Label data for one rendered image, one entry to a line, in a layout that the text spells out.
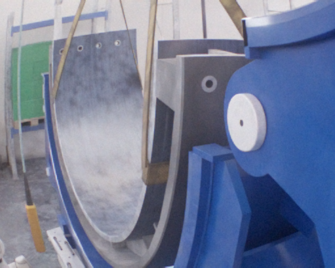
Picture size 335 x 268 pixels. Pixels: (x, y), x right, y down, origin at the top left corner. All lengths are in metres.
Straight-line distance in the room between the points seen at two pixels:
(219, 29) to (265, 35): 9.25
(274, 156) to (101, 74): 2.51
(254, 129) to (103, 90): 2.44
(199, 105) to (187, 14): 8.55
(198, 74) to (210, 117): 0.13
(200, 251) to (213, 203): 0.20
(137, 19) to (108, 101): 6.08
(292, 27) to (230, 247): 0.68
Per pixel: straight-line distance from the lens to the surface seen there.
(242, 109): 1.15
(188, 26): 9.92
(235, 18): 2.01
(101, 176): 3.12
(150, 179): 1.68
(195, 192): 1.41
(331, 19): 0.85
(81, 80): 3.47
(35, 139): 9.14
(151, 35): 1.76
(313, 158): 1.00
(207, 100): 1.41
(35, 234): 2.74
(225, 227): 1.36
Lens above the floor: 2.47
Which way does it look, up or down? 14 degrees down
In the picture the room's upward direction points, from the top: 1 degrees counter-clockwise
